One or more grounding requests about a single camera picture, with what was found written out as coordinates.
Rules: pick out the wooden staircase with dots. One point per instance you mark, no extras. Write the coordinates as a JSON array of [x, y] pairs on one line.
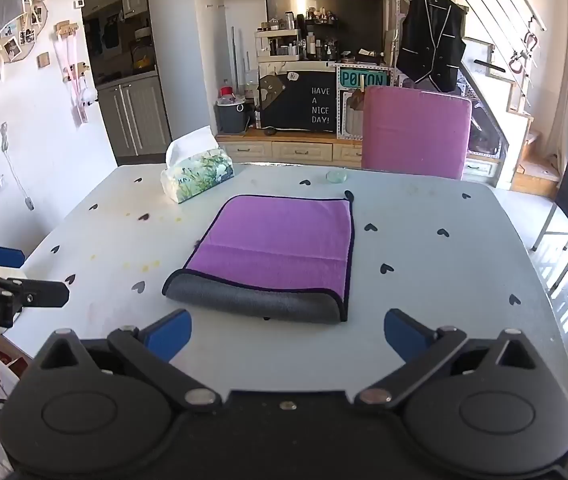
[[519, 125]]

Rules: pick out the wooden drawer cabinet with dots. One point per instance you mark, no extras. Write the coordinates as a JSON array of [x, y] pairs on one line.
[[289, 149]]

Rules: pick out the floral tissue box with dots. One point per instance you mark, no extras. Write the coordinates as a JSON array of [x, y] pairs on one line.
[[198, 170]]

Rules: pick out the pink chair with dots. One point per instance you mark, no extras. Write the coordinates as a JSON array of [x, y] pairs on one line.
[[414, 130]]

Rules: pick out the black lettered board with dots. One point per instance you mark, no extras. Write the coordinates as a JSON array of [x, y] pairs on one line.
[[304, 105]]

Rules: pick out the grey trash bin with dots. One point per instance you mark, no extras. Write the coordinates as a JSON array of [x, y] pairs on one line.
[[231, 117]]

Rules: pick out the white storage rack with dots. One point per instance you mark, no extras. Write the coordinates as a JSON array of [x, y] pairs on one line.
[[279, 45]]

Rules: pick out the green sign plate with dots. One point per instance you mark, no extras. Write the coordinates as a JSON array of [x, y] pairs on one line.
[[361, 79]]

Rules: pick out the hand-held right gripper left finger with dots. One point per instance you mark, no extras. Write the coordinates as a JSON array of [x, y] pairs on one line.
[[169, 331]]

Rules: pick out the small glass dish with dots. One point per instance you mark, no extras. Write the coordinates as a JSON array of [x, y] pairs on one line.
[[337, 176]]

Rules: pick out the black vest with white trim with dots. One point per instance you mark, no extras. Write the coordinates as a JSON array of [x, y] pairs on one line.
[[431, 40]]

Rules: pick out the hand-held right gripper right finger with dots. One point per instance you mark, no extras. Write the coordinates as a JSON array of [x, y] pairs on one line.
[[403, 334]]

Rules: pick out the grey door cabinet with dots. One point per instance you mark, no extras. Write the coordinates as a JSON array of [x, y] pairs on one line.
[[136, 117]]

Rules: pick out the purple and grey towel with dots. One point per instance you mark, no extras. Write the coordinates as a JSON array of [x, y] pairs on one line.
[[279, 240]]

